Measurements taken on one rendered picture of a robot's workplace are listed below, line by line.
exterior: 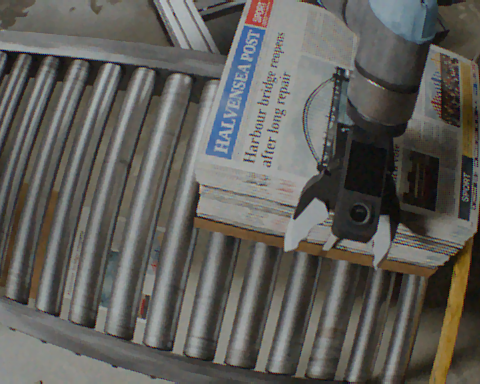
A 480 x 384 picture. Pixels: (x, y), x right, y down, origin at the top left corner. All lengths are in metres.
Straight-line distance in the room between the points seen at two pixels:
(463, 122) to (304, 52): 0.24
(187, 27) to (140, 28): 0.32
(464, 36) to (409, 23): 1.75
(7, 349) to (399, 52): 1.53
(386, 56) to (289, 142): 0.23
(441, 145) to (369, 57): 0.26
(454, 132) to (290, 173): 0.25
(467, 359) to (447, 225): 1.19
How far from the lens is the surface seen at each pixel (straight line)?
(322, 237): 0.91
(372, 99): 0.62
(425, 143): 0.83
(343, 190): 0.63
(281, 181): 0.76
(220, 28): 1.83
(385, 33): 0.59
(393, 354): 1.02
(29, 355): 1.85
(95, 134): 1.07
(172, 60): 1.10
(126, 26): 2.11
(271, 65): 0.83
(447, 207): 0.80
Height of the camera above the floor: 1.77
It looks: 73 degrees down
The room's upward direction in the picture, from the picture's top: 10 degrees clockwise
